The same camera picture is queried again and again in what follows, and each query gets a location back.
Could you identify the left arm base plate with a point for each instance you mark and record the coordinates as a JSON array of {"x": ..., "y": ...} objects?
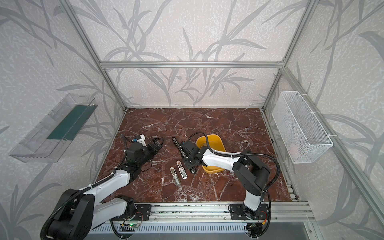
[{"x": 140, "y": 212}]

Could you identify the aluminium front rail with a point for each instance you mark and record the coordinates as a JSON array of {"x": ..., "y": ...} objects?
[{"x": 220, "y": 212}]

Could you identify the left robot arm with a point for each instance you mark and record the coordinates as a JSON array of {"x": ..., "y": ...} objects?
[{"x": 80, "y": 211}]

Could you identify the white wire basket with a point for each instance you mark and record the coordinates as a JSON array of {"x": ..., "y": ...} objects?
[{"x": 298, "y": 124}]

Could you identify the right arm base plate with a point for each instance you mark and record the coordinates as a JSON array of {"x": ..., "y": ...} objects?
[{"x": 240, "y": 212}]

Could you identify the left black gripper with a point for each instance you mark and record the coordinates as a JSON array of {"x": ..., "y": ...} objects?
[{"x": 151, "y": 147}]

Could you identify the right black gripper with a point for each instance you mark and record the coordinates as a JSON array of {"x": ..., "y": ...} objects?
[{"x": 184, "y": 148}]

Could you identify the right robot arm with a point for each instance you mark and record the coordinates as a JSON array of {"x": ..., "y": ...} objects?
[{"x": 248, "y": 168}]

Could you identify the pink object in basket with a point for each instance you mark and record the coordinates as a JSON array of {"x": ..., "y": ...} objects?
[{"x": 294, "y": 151}]

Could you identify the green circuit board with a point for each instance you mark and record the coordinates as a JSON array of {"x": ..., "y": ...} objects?
[{"x": 129, "y": 227}]

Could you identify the clear plastic wall shelf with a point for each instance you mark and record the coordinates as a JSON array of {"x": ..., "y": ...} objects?
[{"x": 48, "y": 141}]

